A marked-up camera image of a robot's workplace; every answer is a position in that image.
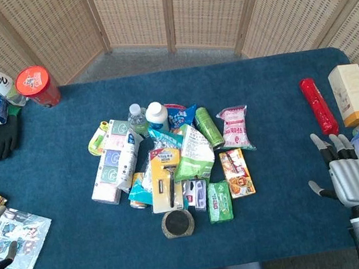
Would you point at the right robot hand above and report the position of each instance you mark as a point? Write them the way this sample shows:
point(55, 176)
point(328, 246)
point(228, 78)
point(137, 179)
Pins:
point(353, 181)

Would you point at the yellow razor blister pack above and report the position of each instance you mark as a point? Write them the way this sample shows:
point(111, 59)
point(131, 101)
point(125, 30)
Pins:
point(159, 178)

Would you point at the green gum pack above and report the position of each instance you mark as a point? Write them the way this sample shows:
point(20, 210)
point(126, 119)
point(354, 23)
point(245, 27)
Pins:
point(220, 201)

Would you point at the clear plastic packet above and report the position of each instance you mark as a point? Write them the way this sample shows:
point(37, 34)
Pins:
point(26, 238)

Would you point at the clear purple stapler box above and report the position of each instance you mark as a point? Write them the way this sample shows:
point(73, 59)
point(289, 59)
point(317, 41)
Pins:
point(201, 193)

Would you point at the white milk bottle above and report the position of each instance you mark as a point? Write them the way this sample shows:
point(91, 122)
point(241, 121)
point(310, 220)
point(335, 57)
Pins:
point(156, 114)

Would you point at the yellow green small packet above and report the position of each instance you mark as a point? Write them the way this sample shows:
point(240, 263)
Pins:
point(94, 143)

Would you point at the glass jar black lid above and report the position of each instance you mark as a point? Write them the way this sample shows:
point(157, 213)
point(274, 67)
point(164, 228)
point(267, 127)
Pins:
point(176, 223)

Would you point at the green white snack bag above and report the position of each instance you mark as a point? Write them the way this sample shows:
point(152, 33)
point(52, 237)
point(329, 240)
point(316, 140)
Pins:
point(194, 152)

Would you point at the red tube package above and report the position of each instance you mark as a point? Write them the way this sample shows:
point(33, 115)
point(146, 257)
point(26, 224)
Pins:
point(319, 107)

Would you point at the pink white bag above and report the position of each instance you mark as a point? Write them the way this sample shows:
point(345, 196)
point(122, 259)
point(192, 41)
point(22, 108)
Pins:
point(236, 127)

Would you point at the teal white wipes packet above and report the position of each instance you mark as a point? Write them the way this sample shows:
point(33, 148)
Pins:
point(138, 189)

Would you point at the yellow curry box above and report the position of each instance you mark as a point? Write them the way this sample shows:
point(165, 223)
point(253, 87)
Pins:
point(237, 173)

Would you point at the blue snack bag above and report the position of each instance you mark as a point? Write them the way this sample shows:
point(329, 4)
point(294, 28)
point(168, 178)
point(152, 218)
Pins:
point(180, 117)

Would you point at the green spray can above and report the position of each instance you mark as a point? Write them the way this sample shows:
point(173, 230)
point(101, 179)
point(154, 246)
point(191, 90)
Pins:
point(208, 127)

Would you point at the pastel tissue pack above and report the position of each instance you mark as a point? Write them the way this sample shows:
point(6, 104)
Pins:
point(107, 172)

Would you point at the clear water bottle white cap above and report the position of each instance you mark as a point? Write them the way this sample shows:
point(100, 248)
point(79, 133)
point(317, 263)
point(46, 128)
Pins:
point(137, 118)

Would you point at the white orange carton box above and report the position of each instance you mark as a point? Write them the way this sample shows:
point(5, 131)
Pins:
point(352, 95)

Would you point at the orange drink can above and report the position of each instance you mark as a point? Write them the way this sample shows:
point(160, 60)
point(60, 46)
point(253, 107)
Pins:
point(137, 204)

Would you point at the black work glove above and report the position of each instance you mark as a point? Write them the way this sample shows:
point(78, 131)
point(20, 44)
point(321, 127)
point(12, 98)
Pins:
point(4, 137)

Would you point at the woven bamboo folding screen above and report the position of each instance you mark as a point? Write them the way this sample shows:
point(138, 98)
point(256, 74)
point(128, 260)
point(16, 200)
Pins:
point(207, 5)

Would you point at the teal plastic snack packet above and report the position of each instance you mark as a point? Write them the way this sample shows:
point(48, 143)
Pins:
point(165, 138)

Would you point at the red lidded noodle cup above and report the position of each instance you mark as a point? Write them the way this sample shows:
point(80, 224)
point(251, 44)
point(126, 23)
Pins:
point(37, 84)

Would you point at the white blue refill pouch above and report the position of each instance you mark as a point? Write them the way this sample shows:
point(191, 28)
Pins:
point(129, 162)

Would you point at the white red staples card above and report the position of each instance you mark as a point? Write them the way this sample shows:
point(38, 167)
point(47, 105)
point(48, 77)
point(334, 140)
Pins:
point(188, 194)

